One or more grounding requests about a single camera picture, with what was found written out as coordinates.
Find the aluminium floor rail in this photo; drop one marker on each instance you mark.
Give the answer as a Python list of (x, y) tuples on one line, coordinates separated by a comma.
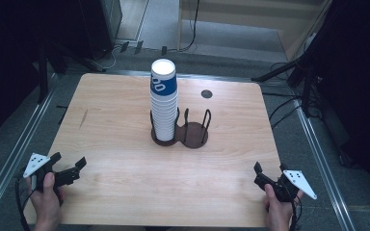
[(321, 160), (29, 125)]

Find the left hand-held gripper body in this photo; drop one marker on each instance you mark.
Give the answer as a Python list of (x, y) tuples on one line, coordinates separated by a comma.
[(36, 162)]

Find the person's right hand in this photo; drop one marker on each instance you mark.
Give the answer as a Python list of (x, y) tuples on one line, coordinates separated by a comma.
[(279, 215)]

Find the black metal stand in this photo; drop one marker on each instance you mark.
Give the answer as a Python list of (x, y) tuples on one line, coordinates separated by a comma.
[(305, 86), (42, 77)]

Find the dark curtain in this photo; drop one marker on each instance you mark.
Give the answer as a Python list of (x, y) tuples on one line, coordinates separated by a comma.
[(359, 80), (9, 48)]

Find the person's left hand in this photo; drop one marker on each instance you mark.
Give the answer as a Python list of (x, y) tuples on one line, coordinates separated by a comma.
[(46, 205)]

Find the light wooden shelf unit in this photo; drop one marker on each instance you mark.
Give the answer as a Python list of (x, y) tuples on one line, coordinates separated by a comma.
[(237, 12)]

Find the stack of paper cups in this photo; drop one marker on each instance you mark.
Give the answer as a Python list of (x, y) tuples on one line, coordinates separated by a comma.
[(164, 118)]

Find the dark cabinet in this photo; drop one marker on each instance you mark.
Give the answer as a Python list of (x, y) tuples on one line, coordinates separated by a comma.
[(110, 19)]

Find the dark brown cup holder rack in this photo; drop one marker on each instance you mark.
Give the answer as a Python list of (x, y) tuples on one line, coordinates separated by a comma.
[(193, 134)]

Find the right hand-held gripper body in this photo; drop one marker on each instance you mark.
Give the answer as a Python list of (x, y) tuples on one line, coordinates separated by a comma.
[(298, 181)]

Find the dark round table grommet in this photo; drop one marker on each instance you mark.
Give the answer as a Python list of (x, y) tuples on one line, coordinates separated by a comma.
[(206, 94)]

